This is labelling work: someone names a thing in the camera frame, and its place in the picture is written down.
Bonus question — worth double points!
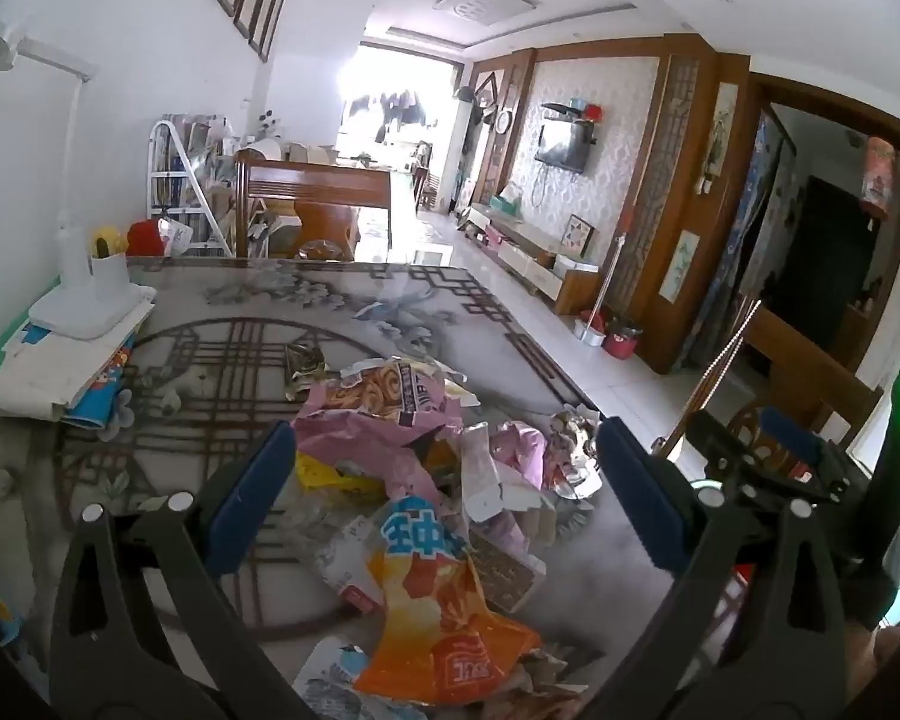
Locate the white desk lamp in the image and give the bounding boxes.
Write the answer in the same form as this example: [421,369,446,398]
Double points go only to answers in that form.
[0,19,158,340]

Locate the orange snack bag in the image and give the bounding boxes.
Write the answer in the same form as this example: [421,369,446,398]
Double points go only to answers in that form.
[354,495,542,706]

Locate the stack of white papers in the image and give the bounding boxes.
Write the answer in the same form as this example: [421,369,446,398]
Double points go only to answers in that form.
[0,315,156,432]

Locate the carved wooden chair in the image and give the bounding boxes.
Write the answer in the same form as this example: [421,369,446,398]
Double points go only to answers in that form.
[664,304,887,481]

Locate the brown mesh patterned wrapper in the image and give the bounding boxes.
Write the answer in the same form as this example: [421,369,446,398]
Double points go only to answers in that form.
[466,531,547,614]

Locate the blue door curtain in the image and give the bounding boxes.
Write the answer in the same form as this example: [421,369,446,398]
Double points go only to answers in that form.
[731,111,800,335]

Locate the small lilac wrapper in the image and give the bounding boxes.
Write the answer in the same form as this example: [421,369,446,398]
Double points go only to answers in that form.
[493,422,550,492]

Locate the red hanging decoration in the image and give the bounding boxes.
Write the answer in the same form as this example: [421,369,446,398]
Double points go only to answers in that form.
[861,135,897,220]

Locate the white wooden television cabinet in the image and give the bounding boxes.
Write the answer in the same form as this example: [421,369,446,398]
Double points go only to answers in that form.
[459,201,602,317]

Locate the yellow toy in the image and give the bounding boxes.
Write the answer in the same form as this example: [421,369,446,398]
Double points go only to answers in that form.
[92,225,130,262]

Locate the silver foil wrapper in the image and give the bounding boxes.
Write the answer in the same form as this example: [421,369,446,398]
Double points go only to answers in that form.
[546,403,608,502]

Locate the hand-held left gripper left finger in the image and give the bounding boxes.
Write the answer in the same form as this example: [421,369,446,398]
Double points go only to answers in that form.
[49,424,299,720]

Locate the hanging wall scroll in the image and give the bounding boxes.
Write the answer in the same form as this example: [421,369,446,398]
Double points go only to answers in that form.
[701,82,740,192]

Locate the twisted metal rod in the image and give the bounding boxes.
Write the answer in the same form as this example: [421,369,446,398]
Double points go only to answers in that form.
[656,298,764,460]

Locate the large pink snack wrapper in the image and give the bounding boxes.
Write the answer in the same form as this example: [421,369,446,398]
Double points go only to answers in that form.
[292,358,482,500]

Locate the white coffee table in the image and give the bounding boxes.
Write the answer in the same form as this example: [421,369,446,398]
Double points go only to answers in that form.
[409,242,462,269]

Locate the white blue printed wrapper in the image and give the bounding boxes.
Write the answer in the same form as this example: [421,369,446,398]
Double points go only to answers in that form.
[292,637,392,720]

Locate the clear white plastic bag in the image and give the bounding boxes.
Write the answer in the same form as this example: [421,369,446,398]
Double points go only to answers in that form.
[298,516,391,612]

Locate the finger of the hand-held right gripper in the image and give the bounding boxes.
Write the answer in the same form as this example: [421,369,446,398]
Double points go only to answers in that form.
[688,411,760,494]
[757,405,850,502]

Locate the wall-mounted television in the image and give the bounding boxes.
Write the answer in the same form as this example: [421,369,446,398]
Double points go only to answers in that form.
[535,120,595,175]

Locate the red plush item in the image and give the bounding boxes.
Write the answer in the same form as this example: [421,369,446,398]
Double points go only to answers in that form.
[126,220,167,257]

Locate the white paper carton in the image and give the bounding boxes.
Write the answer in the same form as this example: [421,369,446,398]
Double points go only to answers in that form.
[459,422,542,524]

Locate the red bucket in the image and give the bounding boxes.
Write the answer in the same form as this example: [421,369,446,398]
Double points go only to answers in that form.
[602,326,642,362]

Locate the yellow packet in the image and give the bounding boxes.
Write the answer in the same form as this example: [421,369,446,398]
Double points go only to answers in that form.
[295,454,385,497]

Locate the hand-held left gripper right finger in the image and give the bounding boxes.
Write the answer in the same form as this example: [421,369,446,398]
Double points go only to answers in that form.
[585,416,848,720]

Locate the crumpled gold wrapper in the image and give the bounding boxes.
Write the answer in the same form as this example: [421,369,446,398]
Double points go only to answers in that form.
[283,343,329,400]

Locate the small patterned framed picture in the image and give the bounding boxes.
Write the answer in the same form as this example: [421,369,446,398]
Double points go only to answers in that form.
[561,213,595,257]

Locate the mop with long pole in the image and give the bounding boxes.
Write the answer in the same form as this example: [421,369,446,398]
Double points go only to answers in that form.
[574,195,647,350]

